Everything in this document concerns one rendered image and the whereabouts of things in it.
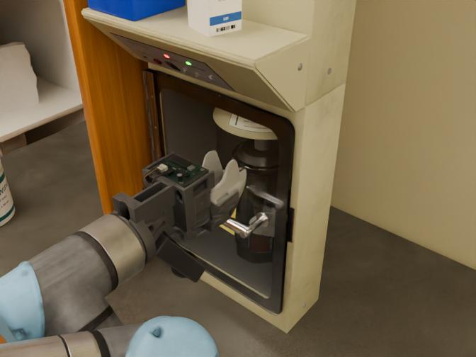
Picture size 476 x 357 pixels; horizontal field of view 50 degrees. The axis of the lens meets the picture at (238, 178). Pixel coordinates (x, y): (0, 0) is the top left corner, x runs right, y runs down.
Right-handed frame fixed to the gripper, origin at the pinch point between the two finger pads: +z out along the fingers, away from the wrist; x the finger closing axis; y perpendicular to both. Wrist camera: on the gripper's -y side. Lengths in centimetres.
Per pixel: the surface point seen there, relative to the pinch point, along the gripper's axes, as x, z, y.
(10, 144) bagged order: 138, 29, -59
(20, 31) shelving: 151, 51, -23
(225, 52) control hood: -0.4, -2.7, 19.4
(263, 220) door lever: -0.3, 6.0, -11.3
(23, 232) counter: 60, -7, -38
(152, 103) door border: 25.3, 7.3, 1.2
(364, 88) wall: 6, 51, -6
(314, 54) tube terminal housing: -5.0, 9.4, 16.5
